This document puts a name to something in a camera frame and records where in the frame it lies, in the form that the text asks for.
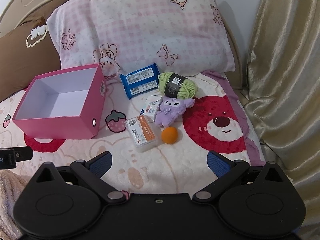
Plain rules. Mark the white tissue packet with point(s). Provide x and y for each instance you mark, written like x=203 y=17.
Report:
x=150 y=106

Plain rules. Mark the pink cardboard box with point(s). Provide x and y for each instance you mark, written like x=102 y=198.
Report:
x=57 y=126

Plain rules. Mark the small orange fruit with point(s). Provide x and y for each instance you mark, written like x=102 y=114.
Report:
x=169 y=135

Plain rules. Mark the blue wet wipes pack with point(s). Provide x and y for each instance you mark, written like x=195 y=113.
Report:
x=140 y=82

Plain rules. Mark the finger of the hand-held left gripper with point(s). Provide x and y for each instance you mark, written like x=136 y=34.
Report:
x=23 y=153

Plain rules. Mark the gold curtain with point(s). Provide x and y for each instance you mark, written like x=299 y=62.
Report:
x=282 y=67

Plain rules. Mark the clear box with orange label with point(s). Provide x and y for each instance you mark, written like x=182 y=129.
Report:
x=143 y=133

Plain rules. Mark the purple plush toy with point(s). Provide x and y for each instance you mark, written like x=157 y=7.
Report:
x=170 y=111

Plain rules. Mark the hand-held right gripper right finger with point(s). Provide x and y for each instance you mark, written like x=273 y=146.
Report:
x=217 y=165

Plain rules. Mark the green yarn ball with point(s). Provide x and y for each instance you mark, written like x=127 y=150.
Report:
x=186 y=86

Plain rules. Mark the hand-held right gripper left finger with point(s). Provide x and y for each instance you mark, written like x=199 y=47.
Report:
x=100 y=164

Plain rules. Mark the beige fleece blanket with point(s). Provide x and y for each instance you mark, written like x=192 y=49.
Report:
x=10 y=200

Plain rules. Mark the brown pillow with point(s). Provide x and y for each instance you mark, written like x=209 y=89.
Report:
x=25 y=62

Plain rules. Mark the pink checked pillow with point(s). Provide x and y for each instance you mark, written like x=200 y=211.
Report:
x=150 y=25

